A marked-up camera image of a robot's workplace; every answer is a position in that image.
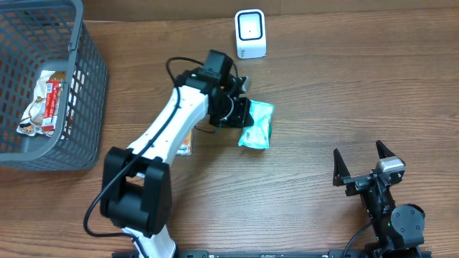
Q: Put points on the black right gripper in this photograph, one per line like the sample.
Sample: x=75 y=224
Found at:
x=361 y=180

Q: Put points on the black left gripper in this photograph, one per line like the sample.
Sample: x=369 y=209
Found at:
x=242 y=112

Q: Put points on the teal tissue packet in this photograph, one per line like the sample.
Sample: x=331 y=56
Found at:
x=258 y=135

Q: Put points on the orange white snack packet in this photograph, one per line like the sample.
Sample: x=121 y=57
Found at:
x=186 y=147

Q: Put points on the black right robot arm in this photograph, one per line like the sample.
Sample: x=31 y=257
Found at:
x=398 y=229

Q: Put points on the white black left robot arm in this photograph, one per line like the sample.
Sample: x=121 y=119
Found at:
x=136 y=188

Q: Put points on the white barcode scanner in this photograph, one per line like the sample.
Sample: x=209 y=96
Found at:
x=250 y=34

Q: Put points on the red snack bar in basket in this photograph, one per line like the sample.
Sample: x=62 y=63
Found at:
x=51 y=101

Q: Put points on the white snack wrapper in basket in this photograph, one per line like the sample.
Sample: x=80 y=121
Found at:
x=31 y=121

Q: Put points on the grey plastic mesh basket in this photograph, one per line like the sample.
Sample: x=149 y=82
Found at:
x=38 y=36

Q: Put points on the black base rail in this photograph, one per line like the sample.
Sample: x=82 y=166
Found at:
x=333 y=253

